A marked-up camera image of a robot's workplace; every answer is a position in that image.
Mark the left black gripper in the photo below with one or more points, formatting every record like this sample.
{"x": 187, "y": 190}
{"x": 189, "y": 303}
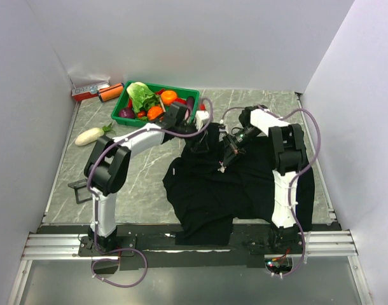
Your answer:
{"x": 198, "y": 143}

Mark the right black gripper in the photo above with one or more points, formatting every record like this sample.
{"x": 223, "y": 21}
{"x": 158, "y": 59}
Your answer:
{"x": 228, "y": 156}

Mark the white flower brooch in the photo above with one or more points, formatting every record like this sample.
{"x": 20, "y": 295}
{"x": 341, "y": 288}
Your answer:
{"x": 221, "y": 169}

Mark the black t-shirt garment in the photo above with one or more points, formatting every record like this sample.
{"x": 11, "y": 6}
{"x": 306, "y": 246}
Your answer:
{"x": 206, "y": 201}

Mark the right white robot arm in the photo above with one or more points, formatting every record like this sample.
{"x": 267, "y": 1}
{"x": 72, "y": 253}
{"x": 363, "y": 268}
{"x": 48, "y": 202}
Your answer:
{"x": 287, "y": 158}

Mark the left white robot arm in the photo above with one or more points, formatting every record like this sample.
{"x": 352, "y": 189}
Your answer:
{"x": 107, "y": 167}

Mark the purple toy eggplant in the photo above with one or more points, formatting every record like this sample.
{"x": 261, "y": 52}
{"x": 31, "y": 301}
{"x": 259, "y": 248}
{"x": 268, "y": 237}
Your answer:
{"x": 190, "y": 101}

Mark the red toy bell pepper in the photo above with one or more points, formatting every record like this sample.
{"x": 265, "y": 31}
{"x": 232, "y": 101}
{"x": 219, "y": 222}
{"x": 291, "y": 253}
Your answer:
{"x": 180, "y": 100}

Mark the green plastic crate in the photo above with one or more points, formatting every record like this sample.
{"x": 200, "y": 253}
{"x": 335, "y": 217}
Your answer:
{"x": 141, "y": 117}

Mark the orange toy fruit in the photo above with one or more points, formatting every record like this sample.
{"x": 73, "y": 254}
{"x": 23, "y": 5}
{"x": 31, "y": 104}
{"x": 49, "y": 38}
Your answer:
{"x": 168, "y": 97}

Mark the orange toy pumpkin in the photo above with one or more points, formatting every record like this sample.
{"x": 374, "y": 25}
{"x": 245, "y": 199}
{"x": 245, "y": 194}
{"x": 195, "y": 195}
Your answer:
{"x": 154, "y": 112}

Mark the green toy lettuce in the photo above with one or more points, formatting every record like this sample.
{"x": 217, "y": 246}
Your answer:
{"x": 142, "y": 97}

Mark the purple toy onion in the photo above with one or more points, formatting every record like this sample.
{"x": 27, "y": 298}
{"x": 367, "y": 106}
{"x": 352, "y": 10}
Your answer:
{"x": 127, "y": 113}

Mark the orange cylinder can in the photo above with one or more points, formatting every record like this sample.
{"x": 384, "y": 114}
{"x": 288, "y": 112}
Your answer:
{"x": 111, "y": 92}

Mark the white toy radish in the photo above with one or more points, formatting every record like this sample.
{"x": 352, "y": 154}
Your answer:
{"x": 91, "y": 135}

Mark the red white box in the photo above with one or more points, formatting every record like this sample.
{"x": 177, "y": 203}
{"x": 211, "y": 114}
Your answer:
{"x": 81, "y": 93}

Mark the small black stand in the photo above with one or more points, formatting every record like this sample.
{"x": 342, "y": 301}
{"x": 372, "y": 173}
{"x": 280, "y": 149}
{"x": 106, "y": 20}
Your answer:
{"x": 81, "y": 192}

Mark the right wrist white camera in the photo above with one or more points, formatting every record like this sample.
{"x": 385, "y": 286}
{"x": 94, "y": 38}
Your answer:
{"x": 222, "y": 127}

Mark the wrist white camera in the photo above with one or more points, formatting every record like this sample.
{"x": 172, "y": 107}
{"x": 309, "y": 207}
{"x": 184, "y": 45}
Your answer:
{"x": 222, "y": 127}
{"x": 201, "y": 118}

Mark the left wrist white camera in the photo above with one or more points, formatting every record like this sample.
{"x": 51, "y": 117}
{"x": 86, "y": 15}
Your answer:
{"x": 201, "y": 118}

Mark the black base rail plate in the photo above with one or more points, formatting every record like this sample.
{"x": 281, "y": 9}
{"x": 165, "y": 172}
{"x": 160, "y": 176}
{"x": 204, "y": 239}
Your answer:
{"x": 136, "y": 246}

